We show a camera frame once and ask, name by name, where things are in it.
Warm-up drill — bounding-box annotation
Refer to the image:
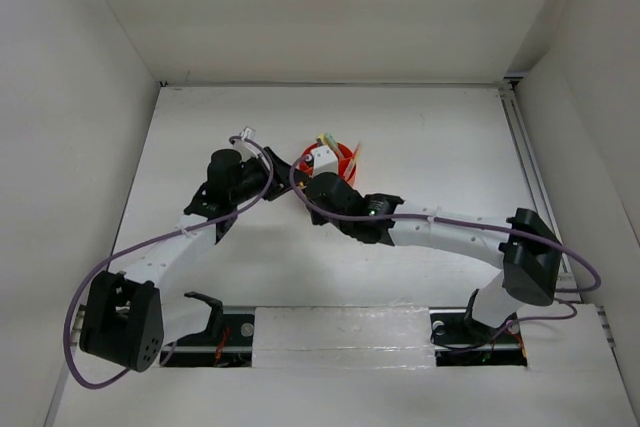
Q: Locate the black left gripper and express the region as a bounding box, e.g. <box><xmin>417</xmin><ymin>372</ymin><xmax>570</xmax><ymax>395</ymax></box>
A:
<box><xmin>230</xmin><ymin>148</ymin><xmax>306</xmax><ymax>205</ymax></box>

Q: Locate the pink pen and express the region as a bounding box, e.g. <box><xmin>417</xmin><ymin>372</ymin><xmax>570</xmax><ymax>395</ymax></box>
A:
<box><xmin>345</xmin><ymin>142</ymin><xmax>364</xmax><ymax>179</ymax></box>

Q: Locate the thin yellow highlighter pen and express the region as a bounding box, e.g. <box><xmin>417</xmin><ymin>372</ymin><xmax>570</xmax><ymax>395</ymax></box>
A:
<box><xmin>343</xmin><ymin>146</ymin><xmax>360</xmax><ymax>181</ymax></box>

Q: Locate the green pastel highlighter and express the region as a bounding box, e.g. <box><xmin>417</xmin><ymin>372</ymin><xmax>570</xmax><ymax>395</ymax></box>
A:
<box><xmin>324</xmin><ymin>133</ymin><xmax>341</xmax><ymax>155</ymax></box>

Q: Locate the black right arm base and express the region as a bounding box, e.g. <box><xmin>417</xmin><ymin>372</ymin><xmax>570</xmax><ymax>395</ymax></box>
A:
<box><xmin>429</xmin><ymin>290</ymin><xmax>528</xmax><ymax>367</ymax></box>

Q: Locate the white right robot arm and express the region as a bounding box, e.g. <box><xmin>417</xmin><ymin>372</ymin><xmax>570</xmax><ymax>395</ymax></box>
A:
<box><xmin>303</xmin><ymin>173</ymin><xmax>561</xmax><ymax>341</ymax></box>

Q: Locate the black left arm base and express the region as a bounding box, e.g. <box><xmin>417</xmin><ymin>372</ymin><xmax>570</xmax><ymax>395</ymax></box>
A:
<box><xmin>158</xmin><ymin>291</ymin><xmax>256</xmax><ymax>368</ymax></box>

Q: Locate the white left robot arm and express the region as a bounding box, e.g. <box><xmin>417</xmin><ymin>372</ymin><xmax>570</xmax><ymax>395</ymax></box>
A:
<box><xmin>79</xmin><ymin>145</ymin><xmax>309</xmax><ymax>372</ymax></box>

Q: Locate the orange round divided container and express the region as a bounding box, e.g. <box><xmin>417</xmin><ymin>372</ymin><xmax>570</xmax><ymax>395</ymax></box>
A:
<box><xmin>298</xmin><ymin>142</ymin><xmax>357</xmax><ymax>187</ymax></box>

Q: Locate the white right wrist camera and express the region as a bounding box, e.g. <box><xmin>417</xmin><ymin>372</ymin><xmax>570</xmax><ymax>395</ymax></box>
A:
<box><xmin>305</xmin><ymin>145</ymin><xmax>339</xmax><ymax>177</ymax></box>

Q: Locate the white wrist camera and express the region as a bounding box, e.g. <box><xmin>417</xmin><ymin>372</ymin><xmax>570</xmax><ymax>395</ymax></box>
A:
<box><xmin>229</xmin><ymin>126</ymin><xmax>261</xmax><ymax>162</ymax></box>
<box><xmin>305</xmin><ymin>145</ymin><xmax>339</xmax><ymax>177</ymax></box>

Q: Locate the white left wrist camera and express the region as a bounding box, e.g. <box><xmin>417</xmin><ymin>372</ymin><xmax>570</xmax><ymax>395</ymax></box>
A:
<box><xmin>229</xmin><ymin>126</ymin><xmax>261</xmax><ymax>162</ymax></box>

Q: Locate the aluminium side rail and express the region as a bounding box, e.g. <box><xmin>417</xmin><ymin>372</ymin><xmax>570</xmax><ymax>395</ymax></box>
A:
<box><xmin>502</xmin><ymin>75</ymin><xmax>584</xmax><ymax>303</ymax></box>

